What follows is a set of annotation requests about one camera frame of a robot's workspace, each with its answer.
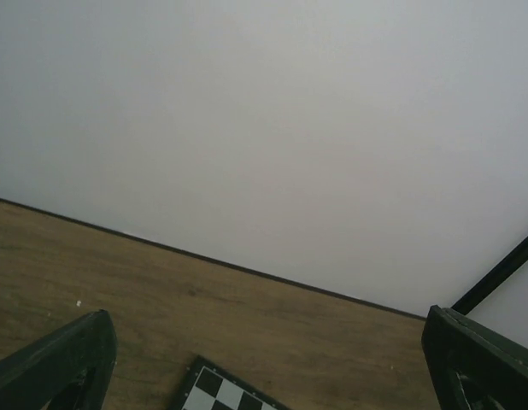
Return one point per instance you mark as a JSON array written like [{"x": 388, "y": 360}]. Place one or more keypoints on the black and white chessboard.
[{"x": 207, "y": 386}]

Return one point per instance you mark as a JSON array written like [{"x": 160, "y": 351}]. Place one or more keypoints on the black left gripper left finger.
[{"x": 69, "y": 368}]

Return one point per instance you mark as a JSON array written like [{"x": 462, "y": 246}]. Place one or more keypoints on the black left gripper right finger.
[{"x": 471, "y": 366}]

